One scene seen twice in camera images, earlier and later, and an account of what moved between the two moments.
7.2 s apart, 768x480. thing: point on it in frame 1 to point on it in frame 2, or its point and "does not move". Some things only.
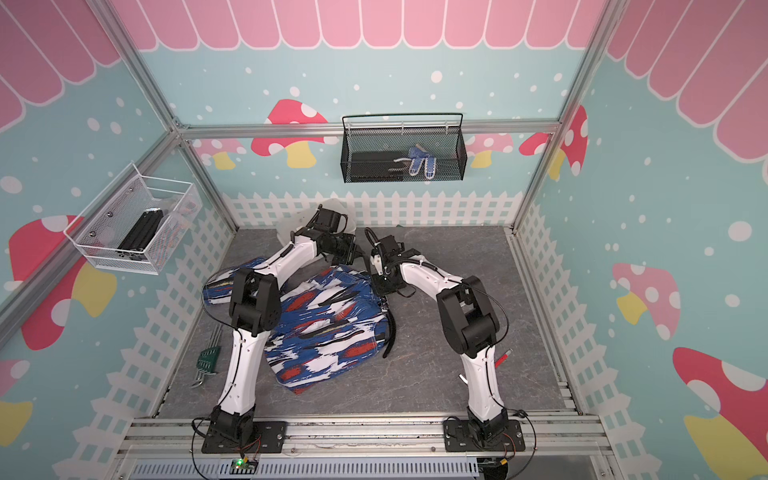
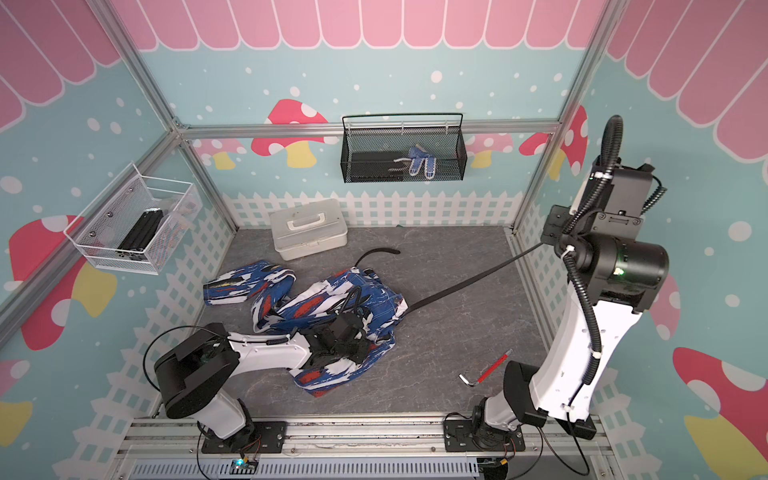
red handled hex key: (496, 364) does not move
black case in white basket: (134, 244) does not move
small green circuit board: (243, 466) does not move
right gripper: (377, 289) to (554, 228)
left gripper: (349, 252) to (363, 344)
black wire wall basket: (403, 148) does not move
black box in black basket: (377, 166) does not move
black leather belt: (385, 309) to (455, 286)
